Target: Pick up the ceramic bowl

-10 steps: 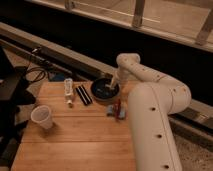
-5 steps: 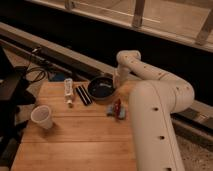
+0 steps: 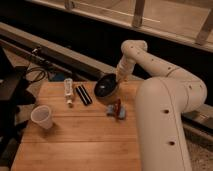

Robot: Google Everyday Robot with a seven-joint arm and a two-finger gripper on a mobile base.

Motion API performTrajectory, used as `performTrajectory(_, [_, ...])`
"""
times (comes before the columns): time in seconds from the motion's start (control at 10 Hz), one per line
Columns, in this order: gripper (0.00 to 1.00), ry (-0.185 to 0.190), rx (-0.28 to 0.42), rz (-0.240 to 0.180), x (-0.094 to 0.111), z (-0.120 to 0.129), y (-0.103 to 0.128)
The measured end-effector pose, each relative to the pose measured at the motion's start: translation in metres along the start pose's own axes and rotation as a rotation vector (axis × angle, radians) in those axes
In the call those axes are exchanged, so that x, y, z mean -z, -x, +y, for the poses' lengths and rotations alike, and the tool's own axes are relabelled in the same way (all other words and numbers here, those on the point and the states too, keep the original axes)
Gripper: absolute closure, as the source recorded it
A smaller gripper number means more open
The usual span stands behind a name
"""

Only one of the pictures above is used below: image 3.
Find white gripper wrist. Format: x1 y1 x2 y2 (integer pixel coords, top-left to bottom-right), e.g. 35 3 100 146
116 57 134 84

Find dark ceramic bowl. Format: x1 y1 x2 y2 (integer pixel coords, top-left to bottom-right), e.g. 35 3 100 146
94 73 118 99

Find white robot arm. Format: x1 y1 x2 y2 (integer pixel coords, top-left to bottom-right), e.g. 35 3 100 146
116 40 207 171

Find blue and red toy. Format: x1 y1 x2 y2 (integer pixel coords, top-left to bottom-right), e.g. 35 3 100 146
106 99 126 120

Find black rectangular bar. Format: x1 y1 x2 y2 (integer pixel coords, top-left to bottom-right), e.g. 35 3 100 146
76 85 92 105

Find clear small plastic bottle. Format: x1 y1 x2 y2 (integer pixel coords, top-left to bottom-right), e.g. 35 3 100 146
64 78 73 106

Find wooden table board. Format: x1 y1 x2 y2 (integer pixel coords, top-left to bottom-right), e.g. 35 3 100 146
11 81 141 171

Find blue object behind table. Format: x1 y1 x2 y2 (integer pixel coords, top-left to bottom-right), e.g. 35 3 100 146
50 74 65 82

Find translucent plastic cup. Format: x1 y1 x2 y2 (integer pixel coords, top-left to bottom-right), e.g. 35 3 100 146
31 105 53 129

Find black stand on left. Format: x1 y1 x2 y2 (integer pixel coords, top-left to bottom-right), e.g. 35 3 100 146
0 46 35 170

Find black cables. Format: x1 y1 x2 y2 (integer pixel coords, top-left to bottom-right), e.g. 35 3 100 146
25 49 56 83

